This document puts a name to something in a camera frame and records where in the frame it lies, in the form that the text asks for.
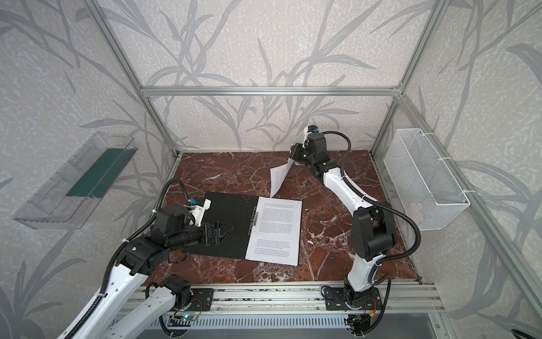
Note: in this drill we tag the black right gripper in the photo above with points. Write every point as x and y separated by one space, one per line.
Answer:
299 154

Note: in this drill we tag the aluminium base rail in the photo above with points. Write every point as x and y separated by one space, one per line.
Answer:
406 297

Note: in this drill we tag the green circuit board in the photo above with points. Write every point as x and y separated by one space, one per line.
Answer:
183 320

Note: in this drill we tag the white black file folder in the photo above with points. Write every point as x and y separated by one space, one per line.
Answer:
233 209

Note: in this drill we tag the printed paper sheet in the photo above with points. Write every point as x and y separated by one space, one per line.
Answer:
275 239
278 176

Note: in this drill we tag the clear plastic wall tray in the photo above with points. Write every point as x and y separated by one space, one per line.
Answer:
69 197

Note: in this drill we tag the aluminium cage frame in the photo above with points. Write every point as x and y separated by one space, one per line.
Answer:
519 270

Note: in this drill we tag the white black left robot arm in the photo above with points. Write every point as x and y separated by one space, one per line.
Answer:
129 267

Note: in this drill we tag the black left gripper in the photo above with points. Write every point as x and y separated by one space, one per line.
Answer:
207 233

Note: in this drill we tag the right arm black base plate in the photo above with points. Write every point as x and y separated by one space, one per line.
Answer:
342 299

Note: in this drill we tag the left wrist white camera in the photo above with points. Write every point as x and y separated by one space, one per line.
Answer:
197 208

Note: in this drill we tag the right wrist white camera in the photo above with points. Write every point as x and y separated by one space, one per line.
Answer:
309 130

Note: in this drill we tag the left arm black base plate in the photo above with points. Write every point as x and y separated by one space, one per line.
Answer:
202 300

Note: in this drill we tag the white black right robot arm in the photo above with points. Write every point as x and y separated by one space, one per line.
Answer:
372 228

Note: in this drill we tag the wrist white camera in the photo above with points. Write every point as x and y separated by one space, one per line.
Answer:
309 130
197 208

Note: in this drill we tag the white wire mesh basket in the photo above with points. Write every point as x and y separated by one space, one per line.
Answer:
428 191

